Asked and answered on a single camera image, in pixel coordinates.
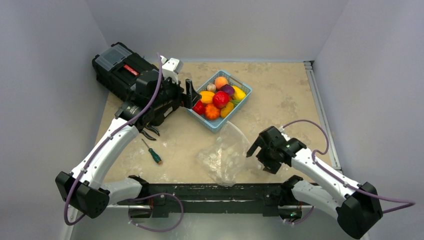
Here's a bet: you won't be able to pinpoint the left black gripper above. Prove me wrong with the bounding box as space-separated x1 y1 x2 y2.
150 72 201 110

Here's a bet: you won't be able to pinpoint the red toy bell pepper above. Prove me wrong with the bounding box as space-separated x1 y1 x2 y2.
192 100 205 116

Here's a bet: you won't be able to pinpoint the orange toy pumpkin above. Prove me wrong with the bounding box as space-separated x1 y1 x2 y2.
203 103 221 121

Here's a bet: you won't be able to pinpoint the red toy apple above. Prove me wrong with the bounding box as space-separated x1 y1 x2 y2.
213 91 230 109

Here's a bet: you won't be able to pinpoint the clear zip top bag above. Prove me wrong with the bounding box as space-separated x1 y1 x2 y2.
195 121 255 187

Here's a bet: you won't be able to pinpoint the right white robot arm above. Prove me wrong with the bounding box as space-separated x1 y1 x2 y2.
246 126 383 240

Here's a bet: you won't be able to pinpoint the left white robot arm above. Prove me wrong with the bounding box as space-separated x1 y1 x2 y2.
55 70 200 225

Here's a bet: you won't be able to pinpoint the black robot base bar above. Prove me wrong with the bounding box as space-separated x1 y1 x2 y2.
118 175 303 220

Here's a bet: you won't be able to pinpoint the yellow toy bell pepper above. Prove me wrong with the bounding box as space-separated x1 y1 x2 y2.
199 90 215 105

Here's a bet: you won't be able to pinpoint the white toy garlic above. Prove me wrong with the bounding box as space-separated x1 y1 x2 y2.
206 83 217 93

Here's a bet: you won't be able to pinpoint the peach toy fruit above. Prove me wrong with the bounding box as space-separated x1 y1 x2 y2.
214 76 229 91

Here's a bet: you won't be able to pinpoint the light blue plastic basket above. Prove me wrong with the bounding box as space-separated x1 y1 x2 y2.
188 70 252 133

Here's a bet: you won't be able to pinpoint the green toy vegetable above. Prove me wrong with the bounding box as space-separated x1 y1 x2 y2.
230 99 241 107

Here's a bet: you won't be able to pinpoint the yellow toy lemon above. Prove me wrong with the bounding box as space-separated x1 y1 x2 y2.
232 85 247 101

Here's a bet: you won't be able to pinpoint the black plastic toolbox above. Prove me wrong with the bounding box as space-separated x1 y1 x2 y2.
92 42 159 102

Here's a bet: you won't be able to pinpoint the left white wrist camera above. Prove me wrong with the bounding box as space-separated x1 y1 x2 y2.
160 55 184 84

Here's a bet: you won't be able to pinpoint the black handled pliers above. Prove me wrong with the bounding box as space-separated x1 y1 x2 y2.
140 124 160 141

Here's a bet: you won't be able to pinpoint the green handled screwdriver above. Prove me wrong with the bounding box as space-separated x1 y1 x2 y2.
142 139 163 165

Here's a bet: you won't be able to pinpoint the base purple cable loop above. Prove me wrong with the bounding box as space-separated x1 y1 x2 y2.
128 193 185 233

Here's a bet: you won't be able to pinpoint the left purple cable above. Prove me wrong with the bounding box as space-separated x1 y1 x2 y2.
63 52 164 226

